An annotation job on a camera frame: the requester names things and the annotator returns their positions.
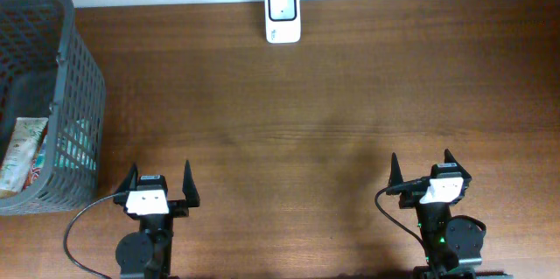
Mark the orange snack packet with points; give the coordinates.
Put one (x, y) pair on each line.
(37, 164)

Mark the grey plastic mesh basket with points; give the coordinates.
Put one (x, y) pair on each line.
(48, 71)

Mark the white barcode scanner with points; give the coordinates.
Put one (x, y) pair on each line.
(282, 21)

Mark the white Pantene cream tube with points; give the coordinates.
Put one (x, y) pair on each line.
(24, 142)

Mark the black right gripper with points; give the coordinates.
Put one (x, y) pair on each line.
(410, 198)

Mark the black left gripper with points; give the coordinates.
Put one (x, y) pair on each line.
(191, 193)

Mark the teal snack bag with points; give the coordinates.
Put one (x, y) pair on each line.
(76, 148)

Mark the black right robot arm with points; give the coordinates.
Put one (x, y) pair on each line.
(451, 244)

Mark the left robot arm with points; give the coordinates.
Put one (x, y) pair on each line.
(147, 252)

